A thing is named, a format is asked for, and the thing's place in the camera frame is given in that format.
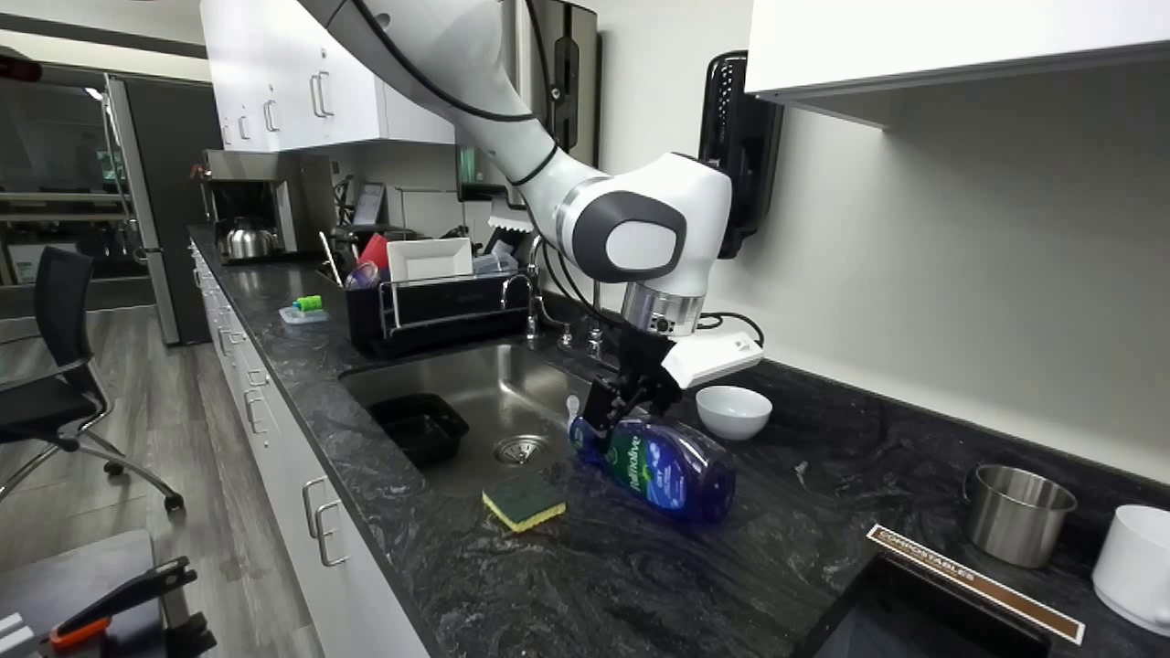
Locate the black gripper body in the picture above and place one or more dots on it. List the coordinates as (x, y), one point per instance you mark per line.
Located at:
(639, 381)

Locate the blue dish soap bottle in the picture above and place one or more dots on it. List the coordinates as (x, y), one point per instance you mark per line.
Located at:
(676, 468)

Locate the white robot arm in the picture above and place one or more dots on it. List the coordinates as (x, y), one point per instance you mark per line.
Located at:
(654, 228)

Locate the stainless steel sink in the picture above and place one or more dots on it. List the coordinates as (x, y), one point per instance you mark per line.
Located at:
(499, 390)

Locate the sink drain strainer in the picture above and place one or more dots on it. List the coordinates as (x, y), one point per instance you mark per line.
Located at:
(522, 447)

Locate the small white bowl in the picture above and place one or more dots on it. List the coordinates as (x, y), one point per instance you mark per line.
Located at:
(732, 415)

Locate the chrome faucet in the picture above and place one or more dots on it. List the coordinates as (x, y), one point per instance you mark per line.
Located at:
(522, 257)

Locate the yellow green sponge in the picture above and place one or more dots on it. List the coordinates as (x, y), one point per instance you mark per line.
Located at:
(525, 502)

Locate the black dish rack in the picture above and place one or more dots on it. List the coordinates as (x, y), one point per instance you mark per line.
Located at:
(394, 318)

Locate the black plastic food tray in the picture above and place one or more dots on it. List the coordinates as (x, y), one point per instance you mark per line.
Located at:
(421, 426)

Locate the steel paper towel dispenser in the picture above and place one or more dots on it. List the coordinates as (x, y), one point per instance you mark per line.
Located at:
(559, 56)

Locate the white upper cabinet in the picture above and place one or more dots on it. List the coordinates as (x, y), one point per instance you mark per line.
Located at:
(817, 46)

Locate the countertop trash opening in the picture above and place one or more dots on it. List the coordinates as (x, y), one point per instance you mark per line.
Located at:
(915, 602)

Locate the stainless steel cup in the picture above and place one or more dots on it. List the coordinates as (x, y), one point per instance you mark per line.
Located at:
(1019, 512)

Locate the white paper towel roll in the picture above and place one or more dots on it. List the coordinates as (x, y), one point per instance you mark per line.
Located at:
(1133, 573)

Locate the black office chair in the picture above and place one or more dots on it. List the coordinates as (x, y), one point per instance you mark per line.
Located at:
(63, 402)

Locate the black orange pliers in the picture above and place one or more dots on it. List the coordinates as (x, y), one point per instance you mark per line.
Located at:
(131, 595)

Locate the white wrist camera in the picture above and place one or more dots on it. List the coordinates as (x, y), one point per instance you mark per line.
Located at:
(701, 361)

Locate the black wall soap dispenser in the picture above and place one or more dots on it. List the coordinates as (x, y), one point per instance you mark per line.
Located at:
(742, 138)

